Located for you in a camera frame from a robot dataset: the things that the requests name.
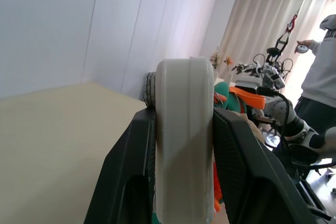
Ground background humanoid robot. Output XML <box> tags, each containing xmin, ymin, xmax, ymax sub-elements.
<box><xmin>233</xmin><ymin>47</ymin><xmax>295</xmax><ymax>94</ymax></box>

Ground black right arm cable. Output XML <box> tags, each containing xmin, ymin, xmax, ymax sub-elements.
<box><xmin>258</xmin><ymin>86</ymin><xmax>294</xmax><ymax>158</ymax></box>

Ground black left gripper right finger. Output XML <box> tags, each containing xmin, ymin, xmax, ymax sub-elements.
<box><xmin>212</xmin><ymin>109</ymin><xmax>316</xmax><ymax>224</ymax></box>

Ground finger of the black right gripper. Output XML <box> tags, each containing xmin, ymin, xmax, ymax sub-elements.
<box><xmin>254</xmin><ymin>115</ymin><xmax>276</xmax><ymax>128</ymax></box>

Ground black metal frame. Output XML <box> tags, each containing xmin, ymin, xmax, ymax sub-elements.
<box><xmin>294</xmin><ymin>178</ymin><xmax>333</xmax><ymax>222</ymax></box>

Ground beige curtain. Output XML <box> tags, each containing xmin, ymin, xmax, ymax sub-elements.
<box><xmin>214</xmin><ymin>0</ymin><xmax>336</xmax><ymax>99</ymax></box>

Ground red and black hanging strap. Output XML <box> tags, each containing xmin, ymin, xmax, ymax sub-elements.
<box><xmin>275</xmin><ymin>8</ymin><xmax>300</xmax><ymax>51</ymax></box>

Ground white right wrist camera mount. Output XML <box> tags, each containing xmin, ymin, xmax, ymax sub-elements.
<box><xmin>264</xmin><ymin>129</ymin><xmax>283</xmax><ymax>148</ymax></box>

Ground flowers in vase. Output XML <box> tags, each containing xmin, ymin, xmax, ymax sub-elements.
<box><xmin>209</xmin><ymin>47</ymin><xmax>235</xmax><ymax>78</ymax></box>

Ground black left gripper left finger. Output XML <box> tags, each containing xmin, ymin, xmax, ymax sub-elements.
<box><xmin>83</xmin><ymin>108</ymin><xmax>159</xmax><ymax>224</ymax></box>

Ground grey ribbed roll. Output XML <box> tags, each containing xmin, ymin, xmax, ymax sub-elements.
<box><xmin>143</xmin><ymin>71</ymin><xmax>159</xmax><ymax>109</ymax></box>

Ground white box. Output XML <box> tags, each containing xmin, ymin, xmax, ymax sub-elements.
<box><xmin>152</xmin><ymin>56</ymin><xmax>216</xmax><ymax>224</ymax></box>

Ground person in grey sweatshirt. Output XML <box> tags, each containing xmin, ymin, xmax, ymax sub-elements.
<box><xmin>293</xmin><ymin>14</ymin><xmax>336</xmax><ymax>137</ymax></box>

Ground person's hand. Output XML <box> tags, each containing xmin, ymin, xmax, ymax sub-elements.
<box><xmin>296</xmin><ymin>39</ymin><xmax>313</xmax><ymax>51</ymax></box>

